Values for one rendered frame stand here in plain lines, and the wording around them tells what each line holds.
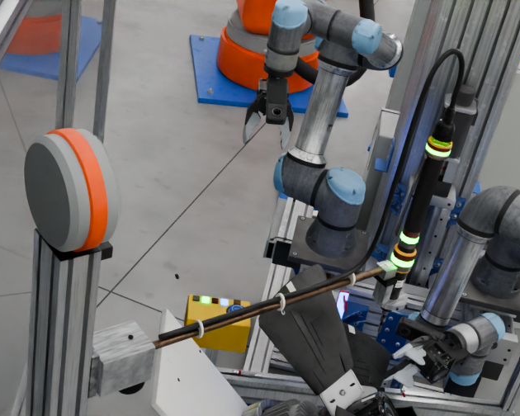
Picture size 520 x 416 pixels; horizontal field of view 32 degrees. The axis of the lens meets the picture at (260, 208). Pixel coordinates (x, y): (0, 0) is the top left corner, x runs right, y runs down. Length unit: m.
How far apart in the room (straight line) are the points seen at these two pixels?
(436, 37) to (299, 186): 0.55
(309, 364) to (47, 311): 0.71
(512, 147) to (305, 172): 1.44
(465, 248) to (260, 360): 1.38
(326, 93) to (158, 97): 3.12
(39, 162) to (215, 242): 3.23
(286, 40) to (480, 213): 0.62
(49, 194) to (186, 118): 4.24
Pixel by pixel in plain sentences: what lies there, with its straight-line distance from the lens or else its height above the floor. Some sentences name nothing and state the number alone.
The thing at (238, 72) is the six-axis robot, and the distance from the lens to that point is 5.78.
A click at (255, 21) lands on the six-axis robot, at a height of 0.48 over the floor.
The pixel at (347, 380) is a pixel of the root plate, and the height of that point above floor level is 1.27.
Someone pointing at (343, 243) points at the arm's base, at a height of 1.09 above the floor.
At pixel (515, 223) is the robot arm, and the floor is 1.47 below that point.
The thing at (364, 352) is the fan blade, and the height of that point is 1.17.
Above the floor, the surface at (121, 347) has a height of 1.58.
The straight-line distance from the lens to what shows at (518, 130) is 3.81.
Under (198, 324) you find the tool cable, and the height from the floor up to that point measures 1.56.
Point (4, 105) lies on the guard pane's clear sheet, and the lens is 1.39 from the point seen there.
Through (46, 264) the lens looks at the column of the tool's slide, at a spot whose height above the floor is 1.77.
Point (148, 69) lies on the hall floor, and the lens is 5.92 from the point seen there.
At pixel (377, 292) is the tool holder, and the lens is 1.81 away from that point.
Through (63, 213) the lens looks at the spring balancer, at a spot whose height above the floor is 1.88.
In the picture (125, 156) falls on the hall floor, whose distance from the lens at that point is 4.95.
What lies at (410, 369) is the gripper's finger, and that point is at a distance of 2.18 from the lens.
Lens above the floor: 2.54
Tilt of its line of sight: 33 degrees down
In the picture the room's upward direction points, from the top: 12 degrees clockwise
